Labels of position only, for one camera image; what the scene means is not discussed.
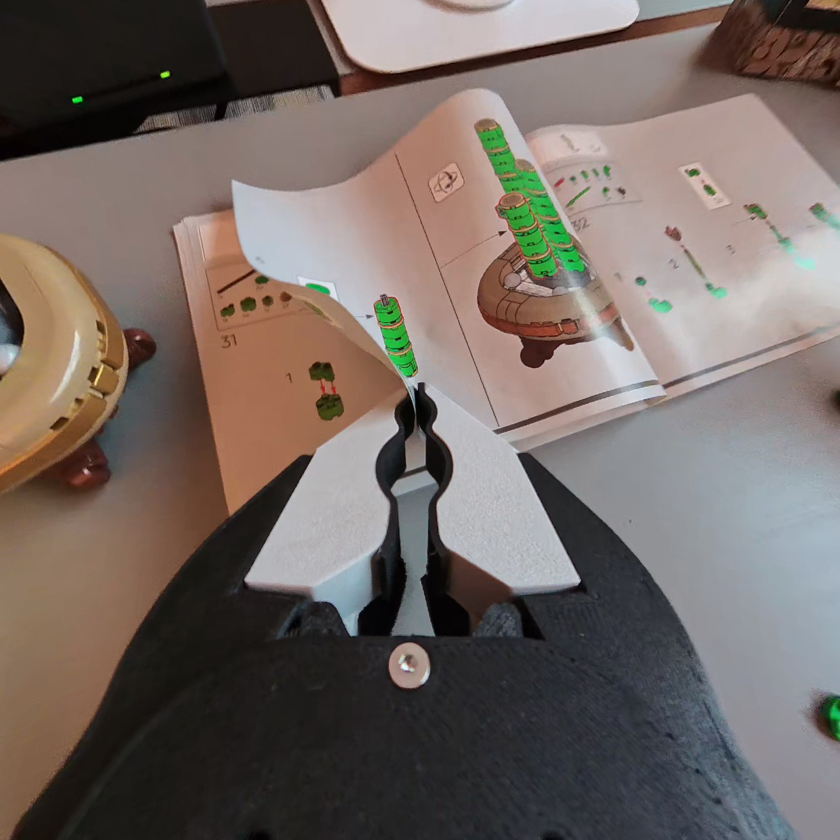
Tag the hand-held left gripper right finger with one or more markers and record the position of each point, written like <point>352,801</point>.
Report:
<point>499,525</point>

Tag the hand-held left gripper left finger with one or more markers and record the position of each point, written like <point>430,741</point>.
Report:
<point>328,525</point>

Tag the white building instruction booklet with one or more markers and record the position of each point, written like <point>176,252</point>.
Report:
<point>367,216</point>

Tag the grey desk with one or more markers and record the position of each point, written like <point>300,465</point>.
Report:
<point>722,525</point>

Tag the tan brick bamboo pot model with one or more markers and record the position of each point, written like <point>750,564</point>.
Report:
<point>59,341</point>

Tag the small green brick piece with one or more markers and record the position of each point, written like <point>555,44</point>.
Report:
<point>832,716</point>

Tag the white tray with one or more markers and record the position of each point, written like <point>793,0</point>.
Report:
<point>492,39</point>

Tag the black electronic box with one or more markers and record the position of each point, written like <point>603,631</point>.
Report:
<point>98,46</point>

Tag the black bamboo set box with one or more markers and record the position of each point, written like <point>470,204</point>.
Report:
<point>781,46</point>

